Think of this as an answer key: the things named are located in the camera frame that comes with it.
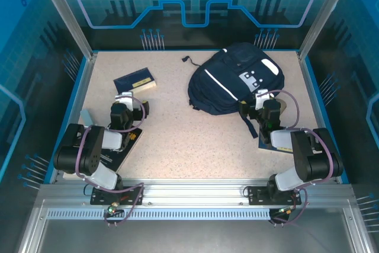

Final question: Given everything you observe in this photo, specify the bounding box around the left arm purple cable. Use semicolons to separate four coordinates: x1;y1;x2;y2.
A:
74;95;147;226

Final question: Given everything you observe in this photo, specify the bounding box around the navy blue backpack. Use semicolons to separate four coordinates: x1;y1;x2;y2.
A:
181;42;285;139

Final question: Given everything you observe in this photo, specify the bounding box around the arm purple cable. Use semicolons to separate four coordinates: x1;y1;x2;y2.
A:
74;95;147;226
256;89;341;226

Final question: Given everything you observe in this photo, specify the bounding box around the aluminium front rail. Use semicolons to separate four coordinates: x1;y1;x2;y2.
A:
40;179;356;210

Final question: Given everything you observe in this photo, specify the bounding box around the small grey flat piece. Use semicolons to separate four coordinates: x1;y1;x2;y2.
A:
79;109;96;126

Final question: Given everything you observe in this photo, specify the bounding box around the brown cylindrical pencil case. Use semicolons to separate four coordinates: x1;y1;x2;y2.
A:
274;96;288;115

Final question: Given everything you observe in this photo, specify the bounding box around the black book with deer print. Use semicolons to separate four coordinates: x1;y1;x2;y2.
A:
99;127;144;174

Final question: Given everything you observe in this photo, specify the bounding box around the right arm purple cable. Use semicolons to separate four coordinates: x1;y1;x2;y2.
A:
256;89;341;226

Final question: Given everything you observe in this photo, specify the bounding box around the aluminium frame post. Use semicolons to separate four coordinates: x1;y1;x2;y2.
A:
32;0;98;61
297;0;353;61

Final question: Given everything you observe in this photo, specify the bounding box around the aluminium side rail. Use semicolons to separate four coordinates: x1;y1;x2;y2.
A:
49;53;98;184
297;53;340;184

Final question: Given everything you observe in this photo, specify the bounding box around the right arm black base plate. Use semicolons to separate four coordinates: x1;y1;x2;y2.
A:
247;186;302;206

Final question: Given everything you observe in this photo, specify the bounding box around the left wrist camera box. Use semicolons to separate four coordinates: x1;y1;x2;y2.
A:
114;92;134;108

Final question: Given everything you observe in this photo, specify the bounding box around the thin blue book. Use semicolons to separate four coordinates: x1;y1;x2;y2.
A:
258;133;294;153

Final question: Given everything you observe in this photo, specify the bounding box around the thick blue book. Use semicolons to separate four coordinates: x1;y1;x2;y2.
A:
113;68;158;95

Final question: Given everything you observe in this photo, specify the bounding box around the slotted grey cable duct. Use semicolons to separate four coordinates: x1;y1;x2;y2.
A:
46;209;272;221

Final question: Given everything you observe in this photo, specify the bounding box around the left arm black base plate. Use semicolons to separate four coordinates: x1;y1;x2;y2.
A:
90;186;144;206

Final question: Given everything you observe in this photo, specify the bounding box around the metal front tray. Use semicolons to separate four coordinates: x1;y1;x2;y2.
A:
17;199;368;253

